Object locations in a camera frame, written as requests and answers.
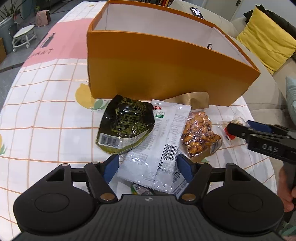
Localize orange cardboard box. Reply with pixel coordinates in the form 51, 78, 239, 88
87, 1, 260, 106

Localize orange peanut snack bag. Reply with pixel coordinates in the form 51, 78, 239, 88
181, 111, 223, 163

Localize white round rolling stool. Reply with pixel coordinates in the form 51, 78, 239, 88
12, 24, 37, 52

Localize grey planter with plant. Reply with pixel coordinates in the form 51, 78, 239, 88
0, 0, 18, 55

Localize checkered lemon tablecloth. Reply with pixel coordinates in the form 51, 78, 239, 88
0, 1, 278, 241

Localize clear white-label snack packet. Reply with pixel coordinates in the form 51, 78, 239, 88
171, 169, 188, 198

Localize pink small heater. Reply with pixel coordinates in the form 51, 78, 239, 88
35, 9, 51, 27

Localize person right hand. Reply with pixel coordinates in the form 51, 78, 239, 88
277, 167, 295, 212

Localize striped teal blanket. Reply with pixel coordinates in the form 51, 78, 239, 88
277, 217, 296, 241

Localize beige sofa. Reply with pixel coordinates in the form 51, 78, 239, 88
169, 0, 296, 130

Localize yellow cushion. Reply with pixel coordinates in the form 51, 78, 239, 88
236, 7, 295, 74

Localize dark green snack packet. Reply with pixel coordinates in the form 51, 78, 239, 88
96, 95, 155, 155

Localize gold paper scrap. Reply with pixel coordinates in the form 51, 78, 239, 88
164, 92, 209, 110

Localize white long snack packet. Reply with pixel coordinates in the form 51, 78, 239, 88
117, 99, 191, 193

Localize light blue cushion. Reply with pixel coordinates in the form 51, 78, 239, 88
285, 76, 296, 125

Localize small clear wrapped pastry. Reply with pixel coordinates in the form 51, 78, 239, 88
218, 115, 248, 141

